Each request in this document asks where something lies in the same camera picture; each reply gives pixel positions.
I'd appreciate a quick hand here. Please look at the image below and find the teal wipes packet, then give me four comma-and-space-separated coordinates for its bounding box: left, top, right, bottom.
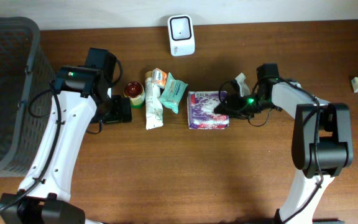
159, 73, 188, 114

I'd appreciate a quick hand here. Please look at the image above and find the white barcode scanner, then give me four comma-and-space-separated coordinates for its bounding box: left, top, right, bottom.
167, 15, 195, 57

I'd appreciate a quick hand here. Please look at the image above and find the small orange box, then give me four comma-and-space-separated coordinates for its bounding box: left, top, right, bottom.
152, 68, 168, 89

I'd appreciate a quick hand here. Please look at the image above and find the green lid jar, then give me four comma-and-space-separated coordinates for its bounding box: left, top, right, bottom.
123, 81, 145, 108

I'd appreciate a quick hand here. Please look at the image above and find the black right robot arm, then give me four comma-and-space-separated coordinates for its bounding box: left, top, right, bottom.
214, 63, 354, 223

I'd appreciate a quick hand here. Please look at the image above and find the red purple tissue pack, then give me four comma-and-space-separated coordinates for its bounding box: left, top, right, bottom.
187, 91, 229, 129

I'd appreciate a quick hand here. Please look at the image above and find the white cream tube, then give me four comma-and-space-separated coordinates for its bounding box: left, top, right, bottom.
145, 71, 163, 130

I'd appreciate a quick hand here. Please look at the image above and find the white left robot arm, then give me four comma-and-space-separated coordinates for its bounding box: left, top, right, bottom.
0, 48, 132, 224

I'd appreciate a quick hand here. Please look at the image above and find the grey plastic mesh basket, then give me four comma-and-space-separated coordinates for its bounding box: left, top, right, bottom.
0, 17, 55, 177

